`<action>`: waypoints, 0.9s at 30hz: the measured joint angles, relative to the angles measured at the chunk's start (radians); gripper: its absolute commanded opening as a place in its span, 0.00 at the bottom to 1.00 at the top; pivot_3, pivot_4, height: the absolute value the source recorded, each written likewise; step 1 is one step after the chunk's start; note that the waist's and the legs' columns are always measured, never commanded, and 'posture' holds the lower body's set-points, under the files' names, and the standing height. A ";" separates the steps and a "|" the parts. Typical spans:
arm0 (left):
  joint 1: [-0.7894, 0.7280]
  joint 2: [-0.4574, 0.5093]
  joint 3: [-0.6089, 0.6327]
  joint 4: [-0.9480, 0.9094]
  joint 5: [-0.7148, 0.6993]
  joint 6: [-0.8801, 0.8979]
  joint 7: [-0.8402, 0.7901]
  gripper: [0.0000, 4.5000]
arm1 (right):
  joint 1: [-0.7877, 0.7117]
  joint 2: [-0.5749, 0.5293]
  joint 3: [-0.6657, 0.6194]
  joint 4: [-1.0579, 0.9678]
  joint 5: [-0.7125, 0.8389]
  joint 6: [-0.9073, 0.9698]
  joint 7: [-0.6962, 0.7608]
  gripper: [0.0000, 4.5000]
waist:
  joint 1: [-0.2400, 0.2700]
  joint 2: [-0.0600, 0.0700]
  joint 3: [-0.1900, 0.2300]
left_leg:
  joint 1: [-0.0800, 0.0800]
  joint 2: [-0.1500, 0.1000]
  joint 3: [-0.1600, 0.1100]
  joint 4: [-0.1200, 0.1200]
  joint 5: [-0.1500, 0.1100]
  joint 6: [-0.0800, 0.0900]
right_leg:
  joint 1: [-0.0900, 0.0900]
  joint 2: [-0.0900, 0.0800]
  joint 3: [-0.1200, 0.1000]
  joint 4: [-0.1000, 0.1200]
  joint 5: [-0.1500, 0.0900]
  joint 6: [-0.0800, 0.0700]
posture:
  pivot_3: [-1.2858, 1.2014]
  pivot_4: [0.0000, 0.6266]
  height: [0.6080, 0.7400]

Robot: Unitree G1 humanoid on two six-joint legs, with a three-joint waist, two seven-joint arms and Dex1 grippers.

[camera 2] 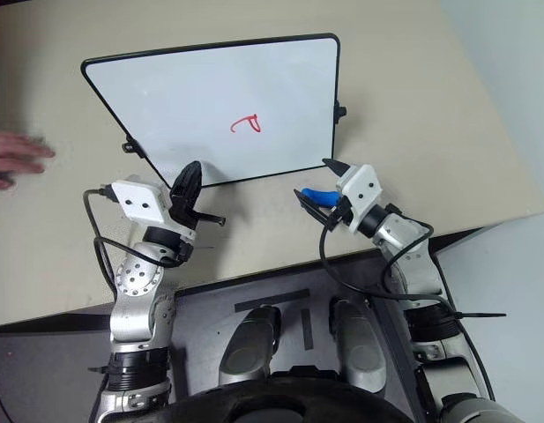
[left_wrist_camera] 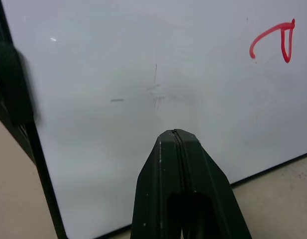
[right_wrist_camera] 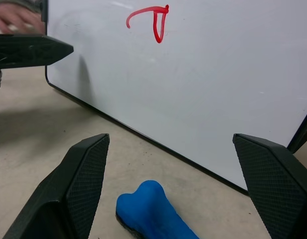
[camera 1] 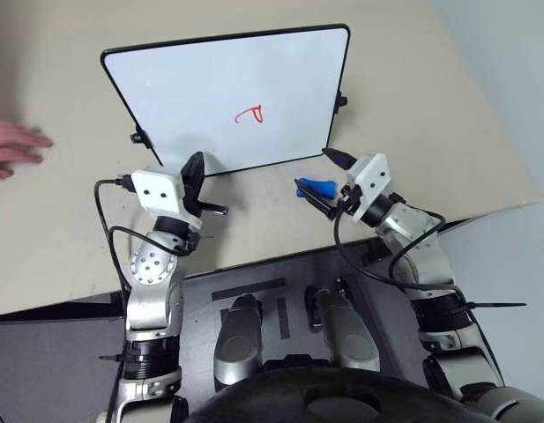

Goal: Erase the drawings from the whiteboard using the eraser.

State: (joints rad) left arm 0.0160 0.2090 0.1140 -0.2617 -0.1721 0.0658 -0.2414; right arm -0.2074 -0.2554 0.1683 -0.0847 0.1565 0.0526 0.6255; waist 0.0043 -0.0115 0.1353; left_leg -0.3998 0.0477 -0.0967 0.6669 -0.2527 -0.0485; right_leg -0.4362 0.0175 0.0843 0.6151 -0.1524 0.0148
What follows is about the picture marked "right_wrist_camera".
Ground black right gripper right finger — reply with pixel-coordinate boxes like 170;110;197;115
232;133;307;239

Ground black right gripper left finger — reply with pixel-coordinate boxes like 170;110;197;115
2;133;110;239

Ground blue bone-shaped eraser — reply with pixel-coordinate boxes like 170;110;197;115
115;180;201;239

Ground person's bare hand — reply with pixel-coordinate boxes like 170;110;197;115
0;4;45;35

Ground white board with black frame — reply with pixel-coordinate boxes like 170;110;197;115
41;0;307;195

